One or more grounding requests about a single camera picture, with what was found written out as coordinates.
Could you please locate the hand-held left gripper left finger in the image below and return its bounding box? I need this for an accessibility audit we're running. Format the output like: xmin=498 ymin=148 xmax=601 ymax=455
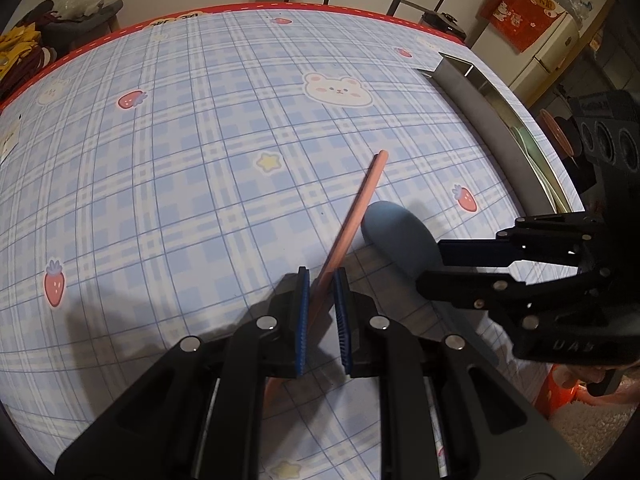
xmin=55 ymin=266 xmax=309 ymax=480

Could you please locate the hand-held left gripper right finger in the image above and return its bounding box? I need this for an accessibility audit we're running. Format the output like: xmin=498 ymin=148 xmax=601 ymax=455
xmin=335 ymin=266 xmax=586 ymax=480

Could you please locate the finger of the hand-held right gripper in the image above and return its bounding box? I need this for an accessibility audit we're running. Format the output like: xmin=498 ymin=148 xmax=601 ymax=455
xmin=438 ymin=213 xmax=609 ymax=267
xmin=416 ymin=267 xmax=614 ymax=312

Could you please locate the blue spoon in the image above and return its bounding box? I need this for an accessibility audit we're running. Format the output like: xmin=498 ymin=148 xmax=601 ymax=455
xmin=360 ymin=200 xmax=447 ymax=282

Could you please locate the pink chopstick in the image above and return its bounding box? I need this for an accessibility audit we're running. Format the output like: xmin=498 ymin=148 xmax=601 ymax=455
xmin=264 ymin=149 xmax=389 ymax=397

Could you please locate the green spoon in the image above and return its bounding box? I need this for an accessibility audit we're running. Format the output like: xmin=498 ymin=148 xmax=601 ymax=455
xmin=509 ymin=125 xmax=563 ymax=211

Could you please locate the metal utensil tray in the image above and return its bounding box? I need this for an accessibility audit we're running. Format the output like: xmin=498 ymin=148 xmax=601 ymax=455
xmin=416 ymin=52 xmax=587 ymax=217

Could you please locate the person's right hand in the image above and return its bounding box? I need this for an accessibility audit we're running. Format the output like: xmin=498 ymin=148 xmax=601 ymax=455
xmin=567 ymin=360 xmax=640 ymax=407

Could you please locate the white shaggy rug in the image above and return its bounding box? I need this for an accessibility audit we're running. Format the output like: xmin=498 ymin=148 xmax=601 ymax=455
xmin=544 ymin=394 xmax=640 ymax=467

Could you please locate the brown plastic bin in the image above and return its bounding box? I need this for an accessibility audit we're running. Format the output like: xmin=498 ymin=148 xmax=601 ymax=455
xmin=539 ymin=109 xmax=574 ymax=159

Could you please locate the blue plaid tablecloth red border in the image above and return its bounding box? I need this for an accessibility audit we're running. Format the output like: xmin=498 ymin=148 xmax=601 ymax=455
xmin=0 ymin=2 xmax=591 ymax=480

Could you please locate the cream refrigerator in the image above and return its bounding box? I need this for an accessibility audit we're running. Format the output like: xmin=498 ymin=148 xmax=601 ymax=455
xmin=469 ymin=0 xmax=614 ymax=107

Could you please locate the red printed cloth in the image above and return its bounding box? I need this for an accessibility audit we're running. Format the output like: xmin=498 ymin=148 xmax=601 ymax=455
xmin=482 ymin=0 xmax=564 ymax=54

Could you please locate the grey round stool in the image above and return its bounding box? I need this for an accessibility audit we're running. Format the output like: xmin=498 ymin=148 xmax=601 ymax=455
xmin=42 ymin=0 xmax=125 ymax=57

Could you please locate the dark red clothes pile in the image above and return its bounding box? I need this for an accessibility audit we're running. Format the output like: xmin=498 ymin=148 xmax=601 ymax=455
xmin=0 ymin=0 xmax=57 ymax=102

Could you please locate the clear plastic bag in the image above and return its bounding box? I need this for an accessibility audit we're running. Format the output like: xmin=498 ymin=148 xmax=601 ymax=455
xmin=61 ymin=0 xmax=119 ymax=17

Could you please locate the yellow clothes pile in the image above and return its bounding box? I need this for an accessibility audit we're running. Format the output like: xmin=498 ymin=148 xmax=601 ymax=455
xmin=0 ymin=24 xmax=44 ymax=79

